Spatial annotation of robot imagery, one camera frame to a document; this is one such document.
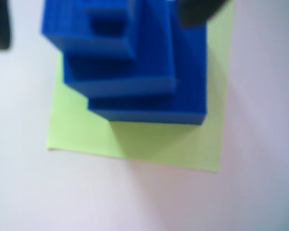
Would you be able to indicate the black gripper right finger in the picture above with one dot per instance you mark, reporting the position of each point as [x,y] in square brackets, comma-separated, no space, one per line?
[200,10]

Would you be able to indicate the largest blue cube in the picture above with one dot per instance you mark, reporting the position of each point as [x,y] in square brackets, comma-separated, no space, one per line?
[190,84]

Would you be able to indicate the small blue cube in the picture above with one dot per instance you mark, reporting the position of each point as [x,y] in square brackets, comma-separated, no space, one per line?
[67,24]

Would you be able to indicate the green paper square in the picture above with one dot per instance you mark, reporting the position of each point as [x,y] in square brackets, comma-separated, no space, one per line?
[159,144]

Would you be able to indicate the medium blue cube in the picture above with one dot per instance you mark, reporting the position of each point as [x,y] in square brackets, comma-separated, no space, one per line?
[154,60]

